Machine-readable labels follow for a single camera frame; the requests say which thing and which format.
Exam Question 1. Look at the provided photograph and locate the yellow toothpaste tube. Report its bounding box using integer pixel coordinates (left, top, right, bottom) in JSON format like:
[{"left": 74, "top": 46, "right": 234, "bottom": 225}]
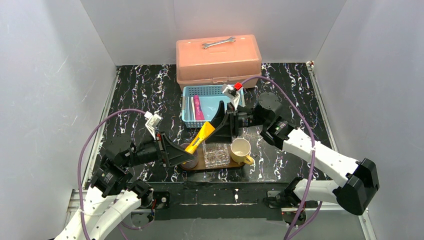
[{"left": 184, "top": 121, "right": 215, "bottom": 154}]

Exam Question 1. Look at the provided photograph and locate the clear textured glass cup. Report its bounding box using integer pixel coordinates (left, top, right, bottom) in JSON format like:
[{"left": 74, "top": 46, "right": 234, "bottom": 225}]
[{"left": 202, "top": 143, "right": 230, "bottom": 167}]

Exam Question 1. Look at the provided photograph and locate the pink toothpaste tube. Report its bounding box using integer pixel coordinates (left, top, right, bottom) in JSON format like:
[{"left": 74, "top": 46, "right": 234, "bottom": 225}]
[{"left": 193, "top": 95, "right": 205, "bottom": 121}]

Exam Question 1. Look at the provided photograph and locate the yellow ceramic mug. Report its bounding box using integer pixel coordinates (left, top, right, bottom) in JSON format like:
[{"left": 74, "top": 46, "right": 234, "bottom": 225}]
[{"left": 230, "top": 138, "right": 255, "bottom": 165}]

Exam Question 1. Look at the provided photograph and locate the white toothbrush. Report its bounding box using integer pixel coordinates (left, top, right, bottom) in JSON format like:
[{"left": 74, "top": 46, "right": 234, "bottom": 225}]
[{"left": 190, "top": 97, "right": 197, "bottom": 121}]

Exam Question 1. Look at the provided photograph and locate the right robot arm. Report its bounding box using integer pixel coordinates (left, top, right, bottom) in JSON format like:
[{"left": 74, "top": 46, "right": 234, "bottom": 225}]
[{"left": 205, "top": 92, "right": 380, "bottom": 216}]

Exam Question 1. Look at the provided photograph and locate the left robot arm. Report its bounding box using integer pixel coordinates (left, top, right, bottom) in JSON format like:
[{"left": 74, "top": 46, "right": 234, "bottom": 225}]
[{"left": 56, "top": 132, "right": 195, "bottom": 240}]

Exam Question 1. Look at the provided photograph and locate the brown wooden oval tray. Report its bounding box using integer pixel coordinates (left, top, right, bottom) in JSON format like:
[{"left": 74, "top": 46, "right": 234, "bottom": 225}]
[{"left": 179, "top": 147, "right": 246, "bottom": 171}]

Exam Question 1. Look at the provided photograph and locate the grey toothbrush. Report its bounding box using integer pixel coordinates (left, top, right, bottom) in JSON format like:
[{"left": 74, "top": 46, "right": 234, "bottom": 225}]
[{"left": 186, "top": 96, "right": 192, "bottom": 122}]

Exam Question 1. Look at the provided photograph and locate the light blue plastic basket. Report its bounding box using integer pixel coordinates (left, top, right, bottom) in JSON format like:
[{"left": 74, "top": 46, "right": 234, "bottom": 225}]
[{"left": 181, "top": 85, "right": 230, "bottom": 129}]

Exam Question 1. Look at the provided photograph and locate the salmon plastic toolbox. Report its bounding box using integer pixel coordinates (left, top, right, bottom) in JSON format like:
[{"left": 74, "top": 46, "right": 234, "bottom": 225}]
[{"left": 176, "top": 34, "right": 262, "bottom": 89}]

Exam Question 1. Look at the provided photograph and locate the silver open-end wrench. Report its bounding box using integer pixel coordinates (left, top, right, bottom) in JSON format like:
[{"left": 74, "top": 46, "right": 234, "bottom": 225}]
[{"left": 202, "top": 36, "right": 236, "bottom": 49}]

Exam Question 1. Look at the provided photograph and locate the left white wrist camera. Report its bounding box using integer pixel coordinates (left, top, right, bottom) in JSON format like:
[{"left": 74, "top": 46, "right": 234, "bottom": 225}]
[{"left": 144, "top": 111, "right": 163, "bottom": 140}]

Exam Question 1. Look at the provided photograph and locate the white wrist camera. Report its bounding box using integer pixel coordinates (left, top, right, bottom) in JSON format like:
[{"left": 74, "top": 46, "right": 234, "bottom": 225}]
[
  {"left": 144, "top": 111, "right": 163, "bottom": 140},
  {"left": 221, "top": 82, "right": 243, "bottom": 110}
]

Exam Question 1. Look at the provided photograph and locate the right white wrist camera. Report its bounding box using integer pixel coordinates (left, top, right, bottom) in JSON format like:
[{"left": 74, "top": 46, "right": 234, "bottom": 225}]
[{"left": 221, "top": 82, "right": 243, "bottom": 110}]

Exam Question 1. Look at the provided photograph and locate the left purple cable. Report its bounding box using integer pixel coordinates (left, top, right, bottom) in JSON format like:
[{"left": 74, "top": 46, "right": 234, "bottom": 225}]
[{"left": 77, "top": 108, "right": 148, "bottom": 240}]

